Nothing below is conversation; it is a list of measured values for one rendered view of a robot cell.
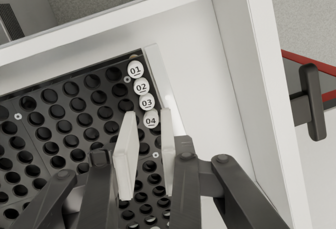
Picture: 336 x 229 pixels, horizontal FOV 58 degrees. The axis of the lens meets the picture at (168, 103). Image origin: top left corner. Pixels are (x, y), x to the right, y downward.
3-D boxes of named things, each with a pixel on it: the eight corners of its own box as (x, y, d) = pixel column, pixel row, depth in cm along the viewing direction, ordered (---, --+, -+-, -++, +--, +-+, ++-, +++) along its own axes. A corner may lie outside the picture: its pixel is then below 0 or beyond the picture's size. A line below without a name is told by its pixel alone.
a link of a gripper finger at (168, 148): (161, 150, 16) (175, 149, 16) (160, 107, 23) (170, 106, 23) (166, 197, 17) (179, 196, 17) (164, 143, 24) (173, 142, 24)
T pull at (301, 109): (309, 60, 26) (318, 63, 25) (320, 134, 29) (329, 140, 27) (270, 73, 26) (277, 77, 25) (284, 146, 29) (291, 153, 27)
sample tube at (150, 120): (159, 109, 29) (159, 128, 24) (146, 110, 29) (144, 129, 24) (157, 96, 28) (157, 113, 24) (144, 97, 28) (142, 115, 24)
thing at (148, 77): (142, 53, 25) (143, 55, 24) (199, 218, 31) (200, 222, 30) (121, 61, 25) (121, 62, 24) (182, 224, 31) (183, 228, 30)
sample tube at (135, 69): (143, 63, 28) (146, 75, 23) (130, 68, 28) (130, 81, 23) (138, 51, 27) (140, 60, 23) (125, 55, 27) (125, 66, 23)
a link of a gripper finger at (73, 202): (114, 210, 15) (56, 216, 15) (124, 161, 20) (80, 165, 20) (110, 185, 15) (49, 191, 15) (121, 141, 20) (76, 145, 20)
